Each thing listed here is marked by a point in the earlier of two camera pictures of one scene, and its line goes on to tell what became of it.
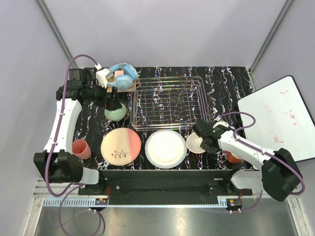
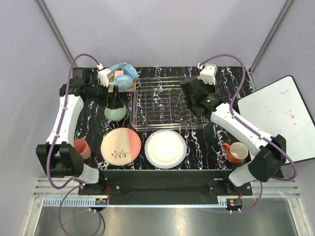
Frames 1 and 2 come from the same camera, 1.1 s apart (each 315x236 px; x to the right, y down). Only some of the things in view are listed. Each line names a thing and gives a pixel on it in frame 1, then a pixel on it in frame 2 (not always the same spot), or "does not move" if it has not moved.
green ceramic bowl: [116, 114] does not move
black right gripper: [211, 150] → [211, 86]
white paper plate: [166, 149] does not move
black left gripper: [111, 103] does not move
